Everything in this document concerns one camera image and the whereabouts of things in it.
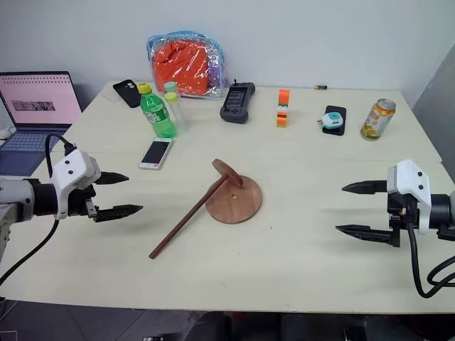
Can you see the clear bottle with teal cap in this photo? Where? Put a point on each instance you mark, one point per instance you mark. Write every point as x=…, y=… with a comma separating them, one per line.
x=171, y=86

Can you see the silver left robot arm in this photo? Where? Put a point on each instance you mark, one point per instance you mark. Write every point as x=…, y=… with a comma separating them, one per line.
x=17, y=196

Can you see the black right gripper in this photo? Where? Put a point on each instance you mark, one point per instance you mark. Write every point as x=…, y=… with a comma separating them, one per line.
x=400, y=211

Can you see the white teal plug charger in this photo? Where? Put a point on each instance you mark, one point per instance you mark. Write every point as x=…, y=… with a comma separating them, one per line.
x=332, y=120

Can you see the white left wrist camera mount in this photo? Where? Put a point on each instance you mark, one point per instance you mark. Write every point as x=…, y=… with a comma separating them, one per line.
x=73, y=167

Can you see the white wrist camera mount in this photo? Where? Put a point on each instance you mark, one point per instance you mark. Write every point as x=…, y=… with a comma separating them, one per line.
x=412, y=177
x=73, y=167

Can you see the orange cloth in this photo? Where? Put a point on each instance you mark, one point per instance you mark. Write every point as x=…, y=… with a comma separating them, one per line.
x=181, y=69

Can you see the round wooden disc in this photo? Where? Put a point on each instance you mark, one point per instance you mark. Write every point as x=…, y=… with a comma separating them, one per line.
x=238, y=206

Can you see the brown wooden stick with disc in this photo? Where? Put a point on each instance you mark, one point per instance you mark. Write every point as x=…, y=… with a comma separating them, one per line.
x=188, y=218

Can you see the clear plastic zip bag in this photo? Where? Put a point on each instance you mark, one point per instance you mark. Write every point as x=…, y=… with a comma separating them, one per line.
x=213, y=53

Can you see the orange juice drink can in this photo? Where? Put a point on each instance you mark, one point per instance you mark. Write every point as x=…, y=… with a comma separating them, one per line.
x=378, y=120

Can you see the clear phone case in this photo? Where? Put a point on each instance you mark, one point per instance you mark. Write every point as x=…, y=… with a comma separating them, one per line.
x=109, y=96

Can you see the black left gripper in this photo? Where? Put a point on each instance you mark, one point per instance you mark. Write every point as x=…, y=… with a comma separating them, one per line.
x=80, y=200

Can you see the black pad with white device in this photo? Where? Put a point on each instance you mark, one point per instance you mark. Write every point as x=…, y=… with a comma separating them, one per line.
x=337, y=129

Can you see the white smartphone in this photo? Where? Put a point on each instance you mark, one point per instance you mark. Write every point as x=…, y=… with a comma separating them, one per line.
x=156, y=152

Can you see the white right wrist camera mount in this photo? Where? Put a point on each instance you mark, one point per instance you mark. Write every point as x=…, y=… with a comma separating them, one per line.
x=412, y=177

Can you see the black phone case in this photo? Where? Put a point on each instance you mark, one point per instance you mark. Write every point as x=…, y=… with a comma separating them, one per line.
x=126, y=93

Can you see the small black battery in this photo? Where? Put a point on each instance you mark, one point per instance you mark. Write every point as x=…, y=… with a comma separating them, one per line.
x=321, y=86

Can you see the dark grey handheld controller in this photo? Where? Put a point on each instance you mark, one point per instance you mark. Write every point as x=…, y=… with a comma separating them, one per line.
x=236, y=103

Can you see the grey partition panel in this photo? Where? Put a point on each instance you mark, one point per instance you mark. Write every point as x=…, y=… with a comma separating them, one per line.
x=439, y=106

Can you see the clear bottle with yellow-green cap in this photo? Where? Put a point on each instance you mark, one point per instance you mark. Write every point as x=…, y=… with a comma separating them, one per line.
x=176, y=112

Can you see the green soda bottle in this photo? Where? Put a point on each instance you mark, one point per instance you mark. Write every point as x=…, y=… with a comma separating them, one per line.
x=156, y=113

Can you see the open laptop with pink screen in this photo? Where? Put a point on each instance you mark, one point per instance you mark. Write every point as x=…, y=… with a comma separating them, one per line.
x=35, y=106

